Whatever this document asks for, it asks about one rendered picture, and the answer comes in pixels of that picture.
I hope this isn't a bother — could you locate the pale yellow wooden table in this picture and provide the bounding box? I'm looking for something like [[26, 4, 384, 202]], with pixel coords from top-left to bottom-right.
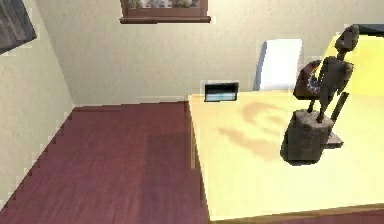
[[187, 89, 384, 224]]

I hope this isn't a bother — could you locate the dark brown figure statue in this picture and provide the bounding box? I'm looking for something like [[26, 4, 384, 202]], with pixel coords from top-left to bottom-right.
[[279, 23, 361, 166]]

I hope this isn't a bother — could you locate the yellow lamp shade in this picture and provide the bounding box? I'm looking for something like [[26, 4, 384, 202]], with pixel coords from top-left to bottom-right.
[[312, 23, 384, 98]]

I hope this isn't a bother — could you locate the brown framed window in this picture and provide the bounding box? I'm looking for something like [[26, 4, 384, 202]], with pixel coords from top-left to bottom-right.
[[119, 0, 212, 25]]

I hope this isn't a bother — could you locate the dark framed wall picture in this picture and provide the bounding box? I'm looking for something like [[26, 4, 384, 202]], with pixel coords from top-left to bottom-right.
[[0, 0, 38, 56]]

